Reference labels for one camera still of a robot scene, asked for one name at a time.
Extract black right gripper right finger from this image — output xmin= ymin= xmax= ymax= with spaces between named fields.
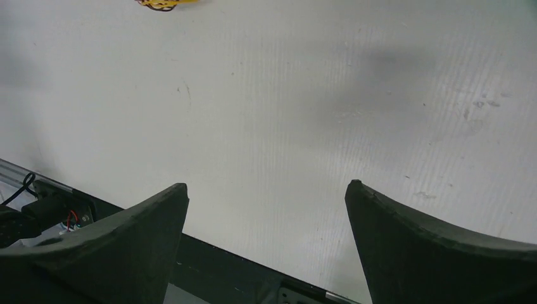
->
xmin=344 ymin=180 xmax=536 ymax=303

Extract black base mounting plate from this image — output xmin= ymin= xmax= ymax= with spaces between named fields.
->
xmin=33 ymin=180 xmax=362 ymax=304

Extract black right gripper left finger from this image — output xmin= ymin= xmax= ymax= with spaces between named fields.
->
xmin=1 ymin=183 xmax=189 ymax=303

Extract tangled yellow cables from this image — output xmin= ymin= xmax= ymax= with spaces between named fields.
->
xmin=135 ymin=0 xmax=200 ymax=12

